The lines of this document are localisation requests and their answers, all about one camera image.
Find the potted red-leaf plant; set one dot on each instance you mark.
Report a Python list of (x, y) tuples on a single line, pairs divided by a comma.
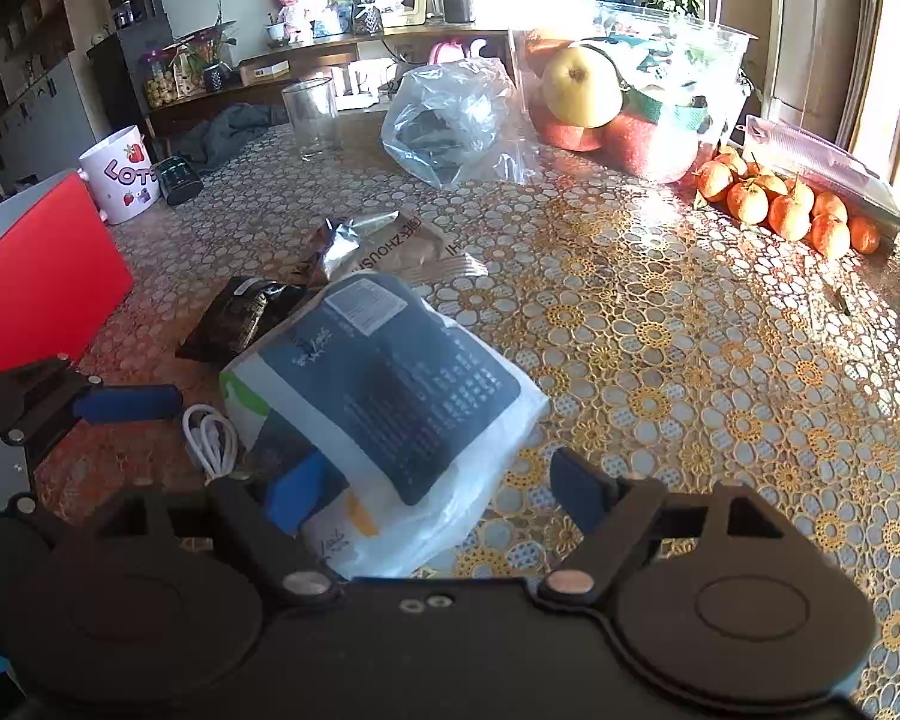
[(215, 75)]

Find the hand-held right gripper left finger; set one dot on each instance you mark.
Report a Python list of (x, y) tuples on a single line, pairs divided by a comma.
[(300, 486)]

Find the red storage box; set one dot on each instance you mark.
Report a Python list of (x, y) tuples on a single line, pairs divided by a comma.
[(45, 292)]

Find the small black device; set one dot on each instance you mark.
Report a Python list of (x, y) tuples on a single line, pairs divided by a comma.
[(178, 180)]

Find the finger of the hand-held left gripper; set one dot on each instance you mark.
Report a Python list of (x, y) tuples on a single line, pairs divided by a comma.
[(127, 402), (11, 519)]

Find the glass jar pink lid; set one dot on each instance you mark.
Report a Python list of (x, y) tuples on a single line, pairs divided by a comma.
[(159, 82)]

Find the white strawberry print mug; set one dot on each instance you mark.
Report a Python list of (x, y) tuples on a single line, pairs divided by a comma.
[(120, 176)]

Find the pile of tangerines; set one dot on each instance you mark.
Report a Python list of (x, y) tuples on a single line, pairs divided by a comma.
[(787, 214)]

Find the dark cloth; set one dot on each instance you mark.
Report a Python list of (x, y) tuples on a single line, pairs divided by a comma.
[(229, 136)]

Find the beige curtain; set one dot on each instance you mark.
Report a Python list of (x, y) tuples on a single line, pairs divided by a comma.
[(870, 52)]

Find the black snack packet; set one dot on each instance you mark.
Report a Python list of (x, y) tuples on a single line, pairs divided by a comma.
[(244, 315)]

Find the clear glass tumbler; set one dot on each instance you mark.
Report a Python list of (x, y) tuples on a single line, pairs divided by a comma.
[(311, 120)]

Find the floral patterned desktop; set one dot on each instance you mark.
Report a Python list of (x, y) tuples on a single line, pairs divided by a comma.
[(682, 360)]

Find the green striped packet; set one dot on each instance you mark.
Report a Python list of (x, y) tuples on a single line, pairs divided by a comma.
[(667, 109)]

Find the dark cabinet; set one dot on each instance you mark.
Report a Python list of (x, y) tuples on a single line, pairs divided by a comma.
[(124, 82)]

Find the yellow apple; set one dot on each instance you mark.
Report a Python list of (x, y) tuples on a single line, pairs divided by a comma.
[(581, 86)]

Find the clear pink plastic pack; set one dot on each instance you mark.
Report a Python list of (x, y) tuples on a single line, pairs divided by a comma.
[(817, 161)]

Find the wooden sideboard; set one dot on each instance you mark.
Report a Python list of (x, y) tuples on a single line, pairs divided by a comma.
[(322, 52)]

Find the pink plush toy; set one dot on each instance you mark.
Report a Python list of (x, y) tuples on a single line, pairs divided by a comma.
[(294, 4)]

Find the white flat box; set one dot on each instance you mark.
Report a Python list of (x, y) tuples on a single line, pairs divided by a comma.
[(266, 70)]

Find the silver brown snack packet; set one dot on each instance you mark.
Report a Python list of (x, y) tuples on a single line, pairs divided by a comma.
[(397, 247)]

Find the clear plastic bag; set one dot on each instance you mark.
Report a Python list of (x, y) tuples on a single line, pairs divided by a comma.
[(450, 124)]

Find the red apple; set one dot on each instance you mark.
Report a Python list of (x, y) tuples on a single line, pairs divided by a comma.
[(570, 133), (649, 150)]

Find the clear plastic fruit container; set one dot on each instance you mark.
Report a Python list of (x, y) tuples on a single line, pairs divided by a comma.
[(690, 45)]

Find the coffee machine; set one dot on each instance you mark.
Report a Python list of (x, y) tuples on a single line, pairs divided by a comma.
[(131, 0)]

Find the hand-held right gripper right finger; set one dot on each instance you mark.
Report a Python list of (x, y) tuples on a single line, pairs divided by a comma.
[(577, 491)]

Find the blue white plastic bag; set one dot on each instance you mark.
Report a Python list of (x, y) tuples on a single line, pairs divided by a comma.
[(405, 390)]

